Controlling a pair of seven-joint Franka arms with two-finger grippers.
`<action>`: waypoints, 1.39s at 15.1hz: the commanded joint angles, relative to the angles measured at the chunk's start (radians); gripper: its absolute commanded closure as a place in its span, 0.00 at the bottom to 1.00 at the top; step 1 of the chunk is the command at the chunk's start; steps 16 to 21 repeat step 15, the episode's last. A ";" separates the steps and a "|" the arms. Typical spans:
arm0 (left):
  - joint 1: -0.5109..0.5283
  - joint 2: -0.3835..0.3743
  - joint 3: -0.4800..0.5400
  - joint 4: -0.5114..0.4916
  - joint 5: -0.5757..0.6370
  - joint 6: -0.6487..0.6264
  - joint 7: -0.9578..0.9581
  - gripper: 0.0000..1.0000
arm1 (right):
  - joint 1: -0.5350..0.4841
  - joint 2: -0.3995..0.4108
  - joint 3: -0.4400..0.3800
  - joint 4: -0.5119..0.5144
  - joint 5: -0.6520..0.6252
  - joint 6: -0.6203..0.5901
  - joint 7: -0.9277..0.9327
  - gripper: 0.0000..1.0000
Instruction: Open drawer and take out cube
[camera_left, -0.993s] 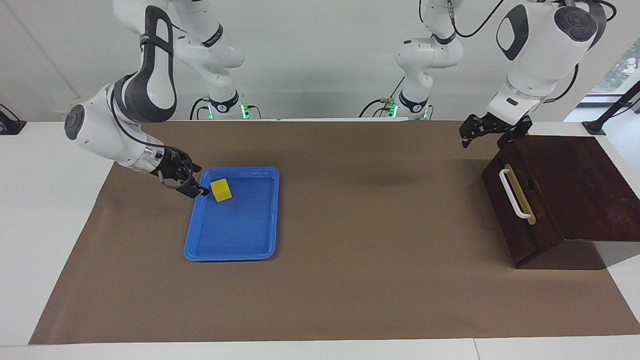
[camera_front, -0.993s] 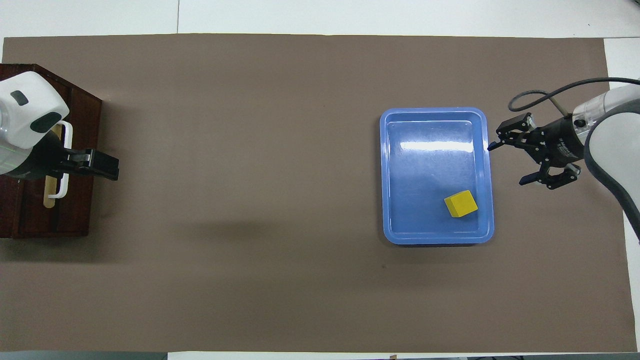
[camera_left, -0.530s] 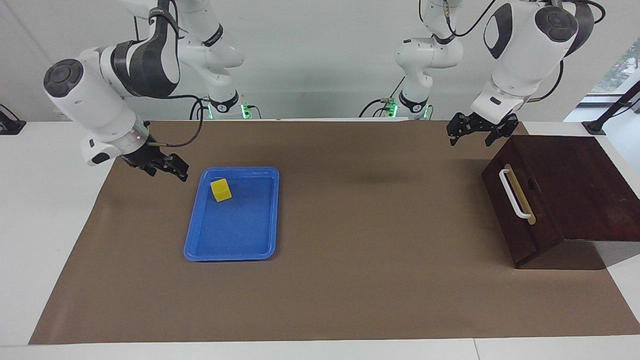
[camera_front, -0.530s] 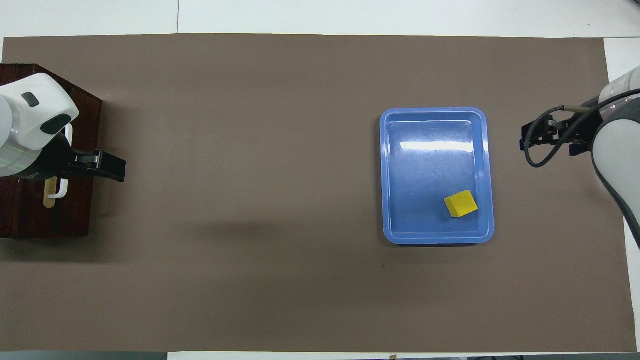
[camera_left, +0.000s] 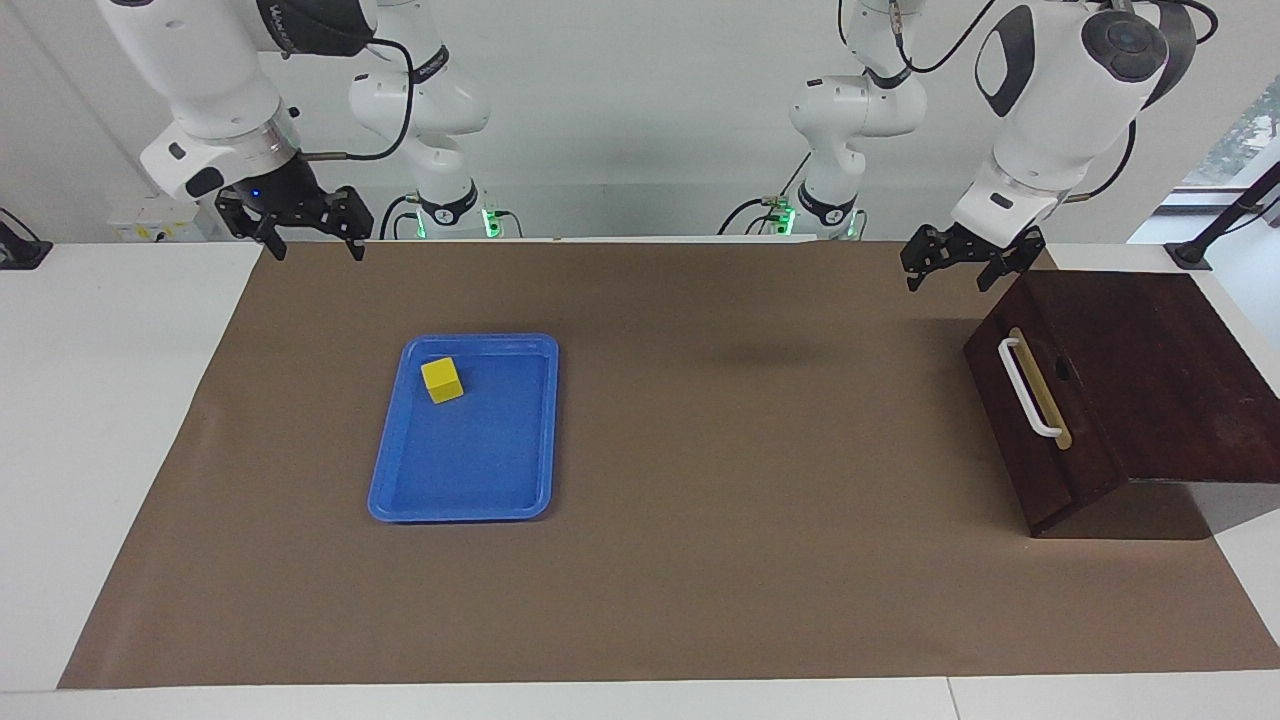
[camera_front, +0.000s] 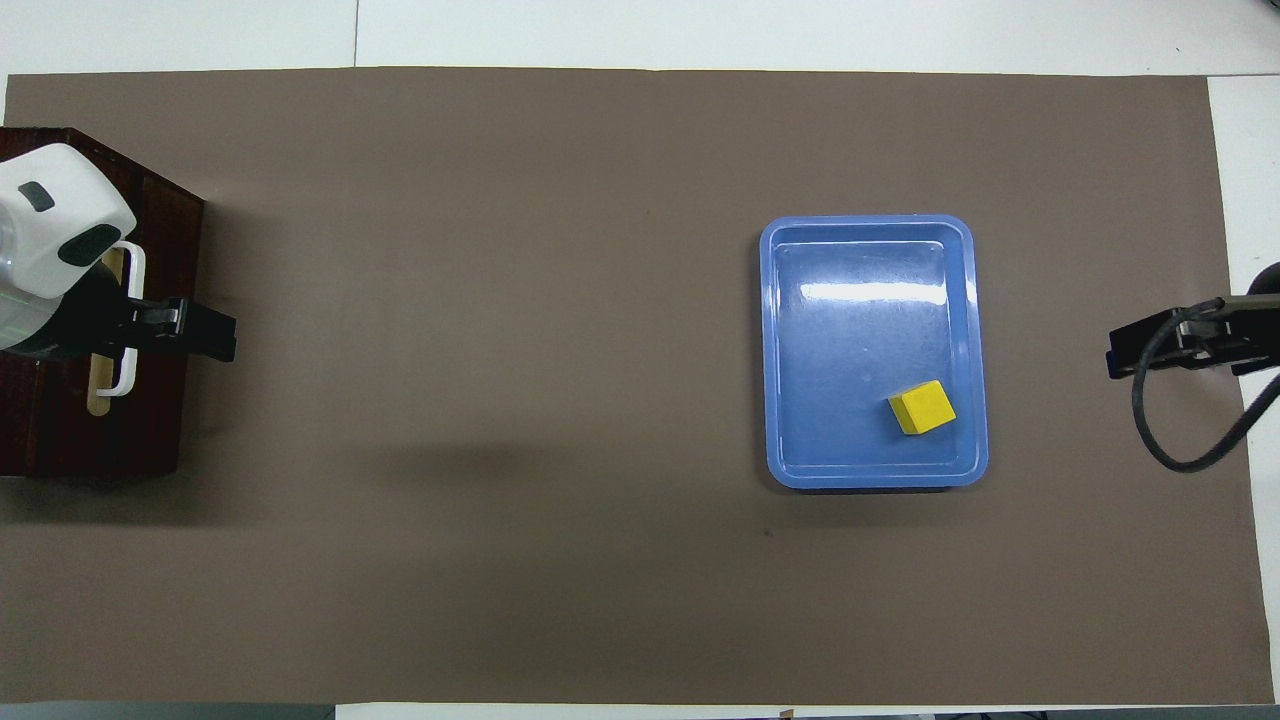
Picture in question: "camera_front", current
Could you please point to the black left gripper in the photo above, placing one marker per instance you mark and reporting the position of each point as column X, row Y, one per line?
column 85, row 320

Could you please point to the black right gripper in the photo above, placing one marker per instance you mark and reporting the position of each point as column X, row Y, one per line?
column 1262, row 340

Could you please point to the yellow cube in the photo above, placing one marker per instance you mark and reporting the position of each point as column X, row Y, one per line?
column 922, row 407

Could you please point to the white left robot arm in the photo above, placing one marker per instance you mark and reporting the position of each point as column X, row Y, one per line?
column 50, row 220

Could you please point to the dark wooden drawer cabinet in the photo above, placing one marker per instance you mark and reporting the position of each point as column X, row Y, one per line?
column 30, row 420

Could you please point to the blue plastic tray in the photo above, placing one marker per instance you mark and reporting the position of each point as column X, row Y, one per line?
column 860, row 340

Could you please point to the brown paper table mat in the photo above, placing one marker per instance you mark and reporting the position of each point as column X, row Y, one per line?
column 560, row 400

